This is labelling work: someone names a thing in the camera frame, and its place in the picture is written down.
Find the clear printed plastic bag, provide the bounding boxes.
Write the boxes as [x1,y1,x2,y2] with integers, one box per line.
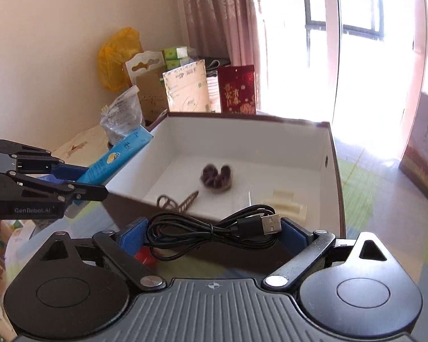
[100,85,143,145]

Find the black bag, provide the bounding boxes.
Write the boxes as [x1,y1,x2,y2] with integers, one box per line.
[205,57,232,77]

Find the leopard print hair band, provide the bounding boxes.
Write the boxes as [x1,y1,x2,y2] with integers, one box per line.
[156,190,200,211]

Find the blue toothpaste tube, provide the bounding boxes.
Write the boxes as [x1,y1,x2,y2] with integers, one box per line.
[71,127,155,207]

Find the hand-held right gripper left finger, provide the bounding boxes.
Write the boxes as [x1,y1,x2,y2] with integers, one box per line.
[43,217,167,291]

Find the red gift bag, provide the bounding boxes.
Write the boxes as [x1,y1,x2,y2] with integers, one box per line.
[217,65,256,115]

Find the brown cardboard box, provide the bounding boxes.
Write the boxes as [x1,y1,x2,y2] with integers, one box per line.
[105,111,347,282]

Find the brown velvet scrunchie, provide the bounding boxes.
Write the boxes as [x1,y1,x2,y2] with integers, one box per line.
[199,163,233,195]

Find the green tissue boxes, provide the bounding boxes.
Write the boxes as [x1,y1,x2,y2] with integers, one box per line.
[160,46,197,70]

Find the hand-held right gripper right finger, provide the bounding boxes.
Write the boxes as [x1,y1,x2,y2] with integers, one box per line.
[264,217,396,291]

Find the pink curtain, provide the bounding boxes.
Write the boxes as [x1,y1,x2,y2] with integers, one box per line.
[178,0,268,111]

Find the cream hair claw clip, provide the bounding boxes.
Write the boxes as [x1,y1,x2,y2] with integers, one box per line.
[262,190,308,221]

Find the brown cardboard hanger package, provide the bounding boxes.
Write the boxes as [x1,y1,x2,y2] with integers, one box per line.
[123,50,170,123]

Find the black USB cable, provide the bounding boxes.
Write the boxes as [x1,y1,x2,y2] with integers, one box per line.
[144,204,283,261]

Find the window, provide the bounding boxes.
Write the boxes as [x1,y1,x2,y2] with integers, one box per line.
[301,0,425,115]

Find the red snack packet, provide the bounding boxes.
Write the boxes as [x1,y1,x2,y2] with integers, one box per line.
[135,247,157,266]

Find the yellow plastic bag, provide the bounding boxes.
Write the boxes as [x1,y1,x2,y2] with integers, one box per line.
[97,27,143,92]

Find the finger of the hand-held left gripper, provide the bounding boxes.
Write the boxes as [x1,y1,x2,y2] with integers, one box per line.
[0,140,90,183]
[7,172,108,204]

